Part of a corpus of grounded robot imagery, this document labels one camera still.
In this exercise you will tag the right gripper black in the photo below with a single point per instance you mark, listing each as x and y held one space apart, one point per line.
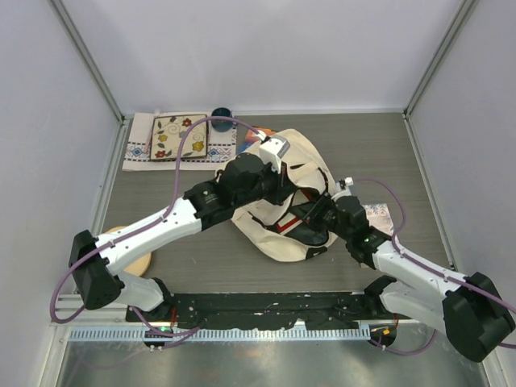
326 201

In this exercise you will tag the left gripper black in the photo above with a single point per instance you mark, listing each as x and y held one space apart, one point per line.
284 185

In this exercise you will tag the floral pastel notebook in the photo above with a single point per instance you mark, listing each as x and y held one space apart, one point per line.
379 217

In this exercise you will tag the blue sunset paperback book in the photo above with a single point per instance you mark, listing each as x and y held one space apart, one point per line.
251 137

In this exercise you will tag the cream canvas backpack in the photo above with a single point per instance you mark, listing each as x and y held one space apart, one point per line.
257 221

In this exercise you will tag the red white paperback book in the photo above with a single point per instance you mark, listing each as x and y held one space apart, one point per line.
287 224

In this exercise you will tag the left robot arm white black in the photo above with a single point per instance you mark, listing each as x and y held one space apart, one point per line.
98 262

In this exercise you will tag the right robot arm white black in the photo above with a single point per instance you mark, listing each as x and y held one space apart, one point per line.
468 310

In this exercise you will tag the white patterned placemat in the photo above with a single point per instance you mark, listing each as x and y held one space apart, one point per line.
221 147

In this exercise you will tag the dark blue ceramic mug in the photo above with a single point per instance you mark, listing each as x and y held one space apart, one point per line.
221 121

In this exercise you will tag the floral square ceramic plate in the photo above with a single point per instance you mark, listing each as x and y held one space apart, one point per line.
168 132

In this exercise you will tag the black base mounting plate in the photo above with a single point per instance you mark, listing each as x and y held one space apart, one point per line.
272 311

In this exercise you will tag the round wooden bird coaster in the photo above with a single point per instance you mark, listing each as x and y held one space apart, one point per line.
139 266

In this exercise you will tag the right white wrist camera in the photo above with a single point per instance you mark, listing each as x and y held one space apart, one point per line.
346 184

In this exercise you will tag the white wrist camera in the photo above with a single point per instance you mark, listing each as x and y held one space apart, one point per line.
272 150
346 184

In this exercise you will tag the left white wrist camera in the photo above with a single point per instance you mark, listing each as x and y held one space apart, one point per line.
272 150

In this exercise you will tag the slotted grey cable duct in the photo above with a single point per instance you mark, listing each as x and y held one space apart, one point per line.
140 333

